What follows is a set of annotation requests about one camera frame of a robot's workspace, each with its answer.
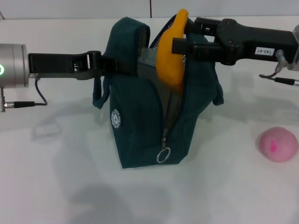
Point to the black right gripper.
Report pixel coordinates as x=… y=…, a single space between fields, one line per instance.
x=252 y=44

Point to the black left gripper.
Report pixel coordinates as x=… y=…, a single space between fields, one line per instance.
x=56 y=63

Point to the clear food container blue seal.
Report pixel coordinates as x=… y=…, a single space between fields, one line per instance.
x=149 y=70

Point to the yellow banana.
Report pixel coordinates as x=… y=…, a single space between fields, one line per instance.
x=168 y=65

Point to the dark teal insulated lunch bag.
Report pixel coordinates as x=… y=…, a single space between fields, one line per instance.
x=135 y=116

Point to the pink toy peach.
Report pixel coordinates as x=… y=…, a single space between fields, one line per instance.
x=278 y=144

